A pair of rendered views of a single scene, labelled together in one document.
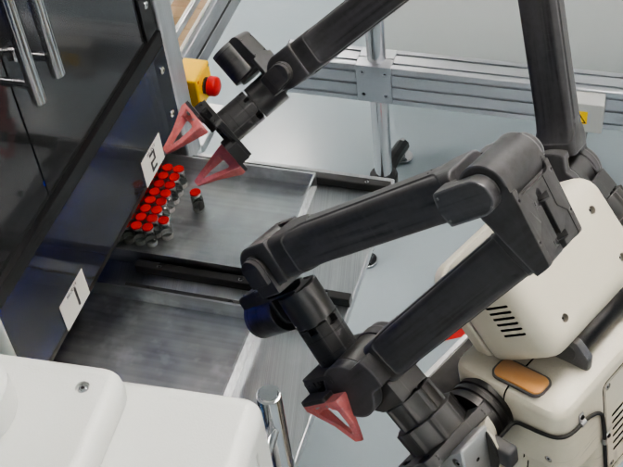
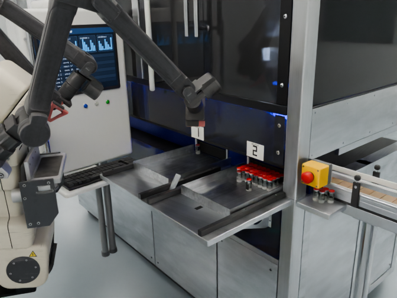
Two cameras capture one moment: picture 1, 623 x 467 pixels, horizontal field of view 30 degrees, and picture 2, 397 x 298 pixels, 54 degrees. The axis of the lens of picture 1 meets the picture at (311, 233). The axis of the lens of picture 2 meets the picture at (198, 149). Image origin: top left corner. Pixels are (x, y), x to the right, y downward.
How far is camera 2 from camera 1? 248 cm
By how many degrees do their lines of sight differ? 95
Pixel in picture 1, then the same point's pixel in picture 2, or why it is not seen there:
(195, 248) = (225, 184)
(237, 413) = not seen: hidden behind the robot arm
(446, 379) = (55, 159)
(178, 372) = (168, 169)
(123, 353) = (191, 164)
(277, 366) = (144, 184)
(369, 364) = not seen: hidden behind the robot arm
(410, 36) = not seen: outside the picture
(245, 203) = (239, 199)
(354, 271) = (163, 210)
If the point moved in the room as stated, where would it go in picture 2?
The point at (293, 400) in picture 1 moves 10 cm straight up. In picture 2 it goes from (126, 182) to (124, 159)
